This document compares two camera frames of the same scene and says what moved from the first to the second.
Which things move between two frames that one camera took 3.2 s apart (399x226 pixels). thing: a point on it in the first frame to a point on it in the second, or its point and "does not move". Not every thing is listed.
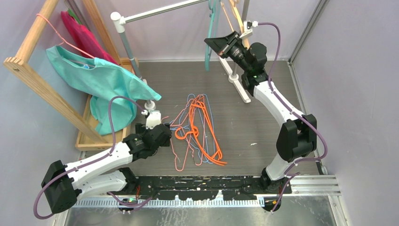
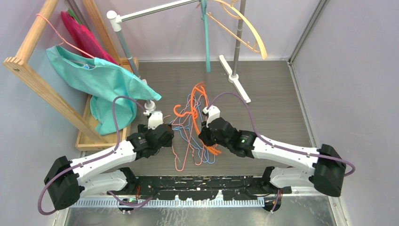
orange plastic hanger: x=217 y=158 to x=199 y=105
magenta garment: x=89 y=44 does not move
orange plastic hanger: x=194 y=132 to x=194 y=112
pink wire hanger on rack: x=63 y=40 does not move
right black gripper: x=220 y=45 to x=204 y=135
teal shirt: x=102 y=82 does not move
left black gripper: x=140 y=128 does not move
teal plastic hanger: x=214 y=15 to x=203 y=8
